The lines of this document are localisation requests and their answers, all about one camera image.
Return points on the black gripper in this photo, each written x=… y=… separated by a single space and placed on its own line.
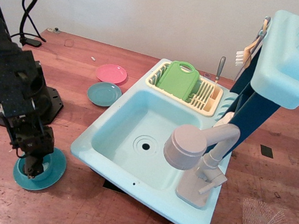
x=30 y=144

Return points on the teal plastic cup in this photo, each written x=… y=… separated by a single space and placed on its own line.
x=19 y=173

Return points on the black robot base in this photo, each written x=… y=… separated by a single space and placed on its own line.
x=51 y=99

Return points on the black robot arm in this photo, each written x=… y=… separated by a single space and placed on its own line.
x=23 y=99

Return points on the light blue toy sink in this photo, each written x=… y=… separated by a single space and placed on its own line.
x=125 y=145

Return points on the teal saucer plate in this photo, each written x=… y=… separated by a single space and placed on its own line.
x=57 y=166

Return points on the dark teal plate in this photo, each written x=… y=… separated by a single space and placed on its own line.
x=104 y=93

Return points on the pink plate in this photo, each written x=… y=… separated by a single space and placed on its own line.
x=111 y=73

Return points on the grey toy faucet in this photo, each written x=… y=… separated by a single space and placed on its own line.
x=198 y=153

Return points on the green cutting board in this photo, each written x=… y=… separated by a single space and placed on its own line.
x=179 y=79

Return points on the cream dish rack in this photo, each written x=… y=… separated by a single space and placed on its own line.
x=204 y=98

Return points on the white dish brush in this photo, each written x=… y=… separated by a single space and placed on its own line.
x=239 y=60

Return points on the light blue top shelf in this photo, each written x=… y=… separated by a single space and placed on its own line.
x=276 y=76

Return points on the black cable clamp foot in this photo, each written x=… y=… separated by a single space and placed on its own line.
x=30 y=42

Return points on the grey handled utensil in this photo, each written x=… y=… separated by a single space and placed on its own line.
x=220 y=68

